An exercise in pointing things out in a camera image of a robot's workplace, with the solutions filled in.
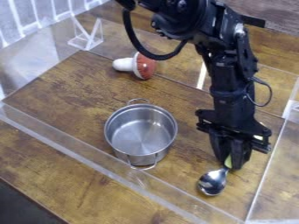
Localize clear acrylic triangular bracket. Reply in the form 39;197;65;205
69;17;105;51

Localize black bar on table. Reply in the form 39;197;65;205
241;15;268;28

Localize red white toy mushroom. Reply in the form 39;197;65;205
113;52;157;80

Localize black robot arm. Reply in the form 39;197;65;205
117;0;272;170

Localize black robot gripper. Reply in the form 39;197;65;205
195;93;273;170

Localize green handled metal spoon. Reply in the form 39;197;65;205
197;134;268;197

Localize clear acrylic enclosure wall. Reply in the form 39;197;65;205
0;0;109;100

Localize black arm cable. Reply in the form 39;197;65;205
245;76;274;108

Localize stainless steel pot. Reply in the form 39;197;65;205
105;98;178;171

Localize thick black corrugated cable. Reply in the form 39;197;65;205
121;8;190;61

